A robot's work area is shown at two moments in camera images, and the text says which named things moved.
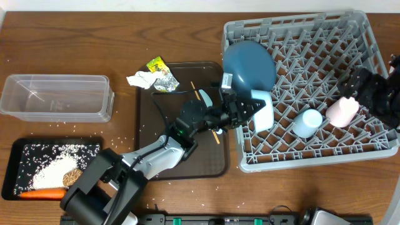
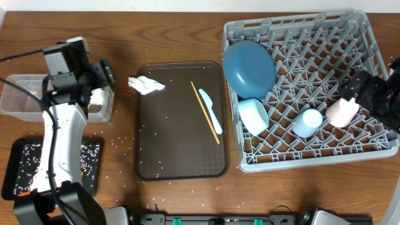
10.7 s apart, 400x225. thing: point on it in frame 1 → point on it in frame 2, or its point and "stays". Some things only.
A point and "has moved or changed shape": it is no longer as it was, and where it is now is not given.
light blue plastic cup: [307, 122] stays
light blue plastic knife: [208, 102] stays
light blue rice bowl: [264, 119] has moved or changed shape
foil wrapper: [168, 82] → [97, 95]
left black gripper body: [233, 110] → [104, 73]
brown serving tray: [157, 112] stays
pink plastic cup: [341, 112] stays
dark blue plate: [252, 67] stays
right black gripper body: [377, 95] stays
